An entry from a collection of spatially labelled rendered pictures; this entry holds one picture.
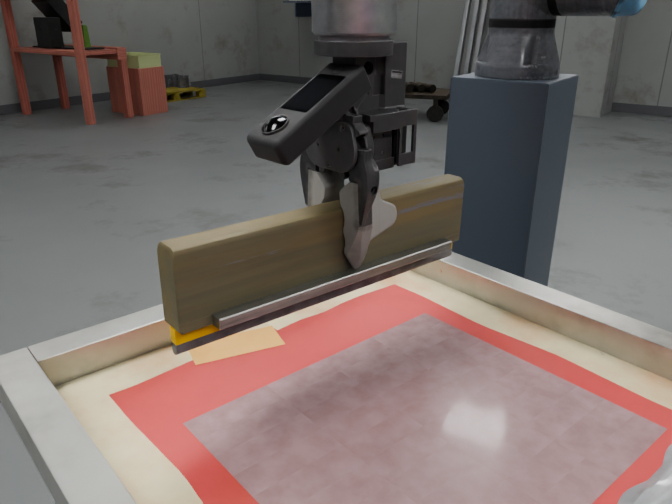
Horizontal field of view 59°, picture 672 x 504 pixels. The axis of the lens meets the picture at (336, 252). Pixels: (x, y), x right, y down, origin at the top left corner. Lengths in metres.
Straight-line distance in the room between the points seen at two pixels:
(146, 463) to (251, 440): 0.09
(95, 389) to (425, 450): 0.34
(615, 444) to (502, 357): 0.16
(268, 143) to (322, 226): 0.10
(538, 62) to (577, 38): 7.43
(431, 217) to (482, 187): 0.51
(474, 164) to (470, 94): 0.13
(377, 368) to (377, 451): 0.13
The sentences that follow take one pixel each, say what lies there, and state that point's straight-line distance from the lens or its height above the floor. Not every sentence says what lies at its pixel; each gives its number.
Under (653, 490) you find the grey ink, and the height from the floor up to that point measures 0.96.
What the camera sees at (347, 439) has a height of 0.96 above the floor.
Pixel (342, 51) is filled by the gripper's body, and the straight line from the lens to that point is 0.53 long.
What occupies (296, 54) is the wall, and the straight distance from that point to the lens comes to 11.56.
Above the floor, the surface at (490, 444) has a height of 0.96.
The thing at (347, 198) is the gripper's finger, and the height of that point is 1.15.
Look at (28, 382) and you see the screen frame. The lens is 0.65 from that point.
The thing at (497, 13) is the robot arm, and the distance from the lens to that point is 1.17.
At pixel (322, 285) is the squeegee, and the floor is 1.08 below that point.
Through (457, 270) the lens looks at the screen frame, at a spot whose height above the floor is 0.98.
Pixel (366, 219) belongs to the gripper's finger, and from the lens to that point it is 0.55.
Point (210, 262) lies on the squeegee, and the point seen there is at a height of 1.13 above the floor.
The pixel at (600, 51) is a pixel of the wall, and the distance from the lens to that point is 8.52.
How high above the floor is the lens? 1.32
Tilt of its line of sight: 22 degrees down
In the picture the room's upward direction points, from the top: straight up
